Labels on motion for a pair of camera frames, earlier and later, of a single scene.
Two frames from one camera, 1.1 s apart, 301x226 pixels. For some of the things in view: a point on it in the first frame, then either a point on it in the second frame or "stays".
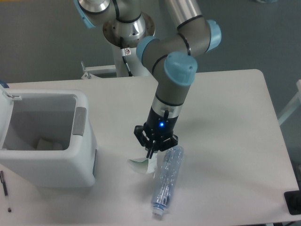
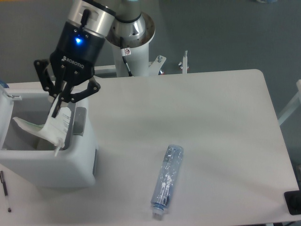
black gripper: (160, 126) -> (76, 52)
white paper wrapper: (145, 165) -> (54, 132)
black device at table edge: (293, 198) stays
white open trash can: (47, 139) stays
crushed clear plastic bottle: (170, 170) stays
